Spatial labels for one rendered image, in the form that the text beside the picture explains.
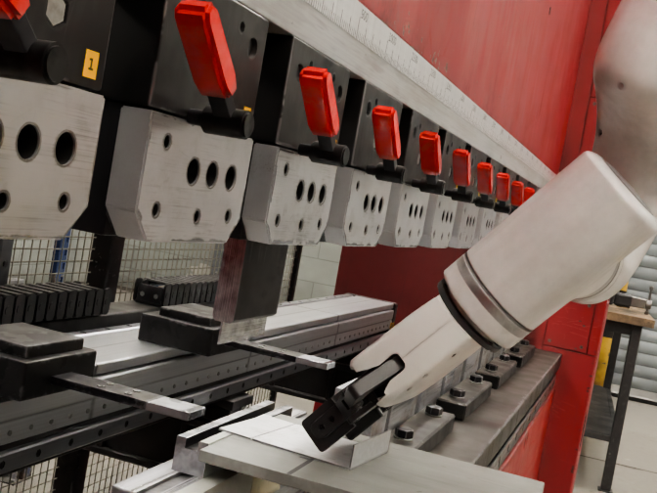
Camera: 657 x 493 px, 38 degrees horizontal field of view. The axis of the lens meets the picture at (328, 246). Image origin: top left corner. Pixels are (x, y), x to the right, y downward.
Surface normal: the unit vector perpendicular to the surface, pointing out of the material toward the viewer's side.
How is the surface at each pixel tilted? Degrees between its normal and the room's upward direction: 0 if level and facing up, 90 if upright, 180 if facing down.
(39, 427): 90
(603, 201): 96
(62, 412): 90
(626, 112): 155
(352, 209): 90
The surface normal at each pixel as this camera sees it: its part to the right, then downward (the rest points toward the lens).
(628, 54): -0.59, -0.13
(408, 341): -0.38, -0.05
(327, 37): 0.93, 0.18
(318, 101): -0.34, 0.74
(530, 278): -0.22, 0.21
